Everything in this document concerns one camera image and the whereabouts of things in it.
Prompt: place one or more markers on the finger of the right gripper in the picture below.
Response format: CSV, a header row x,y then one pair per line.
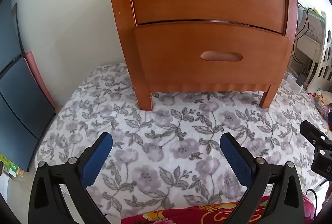
x,y
316,137

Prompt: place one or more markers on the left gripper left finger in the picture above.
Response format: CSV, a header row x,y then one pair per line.
x,y
47,204

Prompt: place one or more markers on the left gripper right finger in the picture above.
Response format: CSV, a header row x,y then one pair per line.
x,y
285,204

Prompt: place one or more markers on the red patterned blanket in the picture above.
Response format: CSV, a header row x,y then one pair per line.
x,y
215,213

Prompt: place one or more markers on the colourful snack packets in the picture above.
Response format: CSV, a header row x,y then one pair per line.
x,y
320,105

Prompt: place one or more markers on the dark blue cabinet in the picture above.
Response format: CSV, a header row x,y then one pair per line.
x,y
25,110

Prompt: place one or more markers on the white lattice shelf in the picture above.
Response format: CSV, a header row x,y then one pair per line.
x,y
311,53

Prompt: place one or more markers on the grey floral blanket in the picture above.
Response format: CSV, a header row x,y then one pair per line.
x,y
170,157

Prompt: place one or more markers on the wooden nightstand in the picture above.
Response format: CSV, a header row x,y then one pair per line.
x,y
126,24

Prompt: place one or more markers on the pink board by wall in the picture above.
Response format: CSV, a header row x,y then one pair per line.
x,y
37,76

